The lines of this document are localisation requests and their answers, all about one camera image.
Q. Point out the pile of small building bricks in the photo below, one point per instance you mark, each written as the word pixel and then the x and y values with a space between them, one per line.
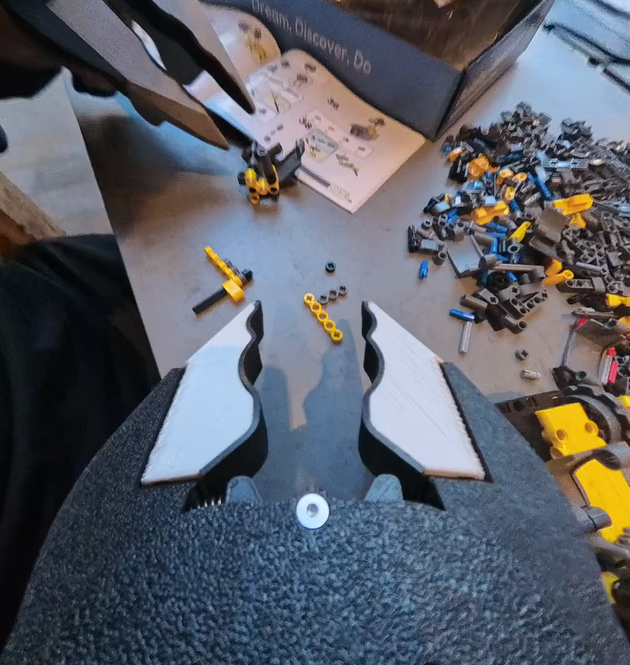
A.
pixel 543 218

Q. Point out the blue axle peg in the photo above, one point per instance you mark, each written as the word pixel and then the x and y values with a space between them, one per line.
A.
pixel 461 315

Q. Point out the grey and yellow brick assembly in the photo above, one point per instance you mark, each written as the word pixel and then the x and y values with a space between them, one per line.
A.
pixel 265 171

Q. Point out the yellow and black brick vehicle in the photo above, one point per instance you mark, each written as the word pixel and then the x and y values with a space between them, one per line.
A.
pixel 595 488

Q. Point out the person's black clothing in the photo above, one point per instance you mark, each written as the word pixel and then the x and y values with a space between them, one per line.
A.
pixel 55 416

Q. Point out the yellow perforated brick beam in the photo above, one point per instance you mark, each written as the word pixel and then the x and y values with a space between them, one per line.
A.
pixel 219 265

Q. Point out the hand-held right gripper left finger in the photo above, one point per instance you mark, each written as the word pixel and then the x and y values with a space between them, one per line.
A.
pixel 206 410

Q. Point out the grey desk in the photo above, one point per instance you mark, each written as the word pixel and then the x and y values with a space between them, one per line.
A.
pixel 170 208

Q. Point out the grey cardboard box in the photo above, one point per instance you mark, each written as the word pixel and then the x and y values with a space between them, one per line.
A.
pixel 419 73

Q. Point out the small grey brick piece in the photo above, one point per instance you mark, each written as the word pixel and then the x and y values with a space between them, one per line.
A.
pixel 334 295

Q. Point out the small yellow brick piece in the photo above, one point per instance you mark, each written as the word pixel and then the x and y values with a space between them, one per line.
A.
pixel 323 318

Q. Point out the light grey axle rod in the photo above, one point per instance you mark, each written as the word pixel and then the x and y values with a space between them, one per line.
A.
pixel 466 338

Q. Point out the black axle with yellow connector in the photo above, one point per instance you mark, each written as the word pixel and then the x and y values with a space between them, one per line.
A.
pixel 234 292

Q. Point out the open instruction booklet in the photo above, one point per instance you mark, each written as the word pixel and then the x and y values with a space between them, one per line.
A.
pixel 325 125

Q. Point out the small blue brick piece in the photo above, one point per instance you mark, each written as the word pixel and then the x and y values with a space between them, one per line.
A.
pixel 423 269

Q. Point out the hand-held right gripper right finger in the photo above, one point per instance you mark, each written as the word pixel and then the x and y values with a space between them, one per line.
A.
pixel 424 410

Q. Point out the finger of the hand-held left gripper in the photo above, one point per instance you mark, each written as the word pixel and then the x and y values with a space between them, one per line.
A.
pixel 128 62
pixel 196 42

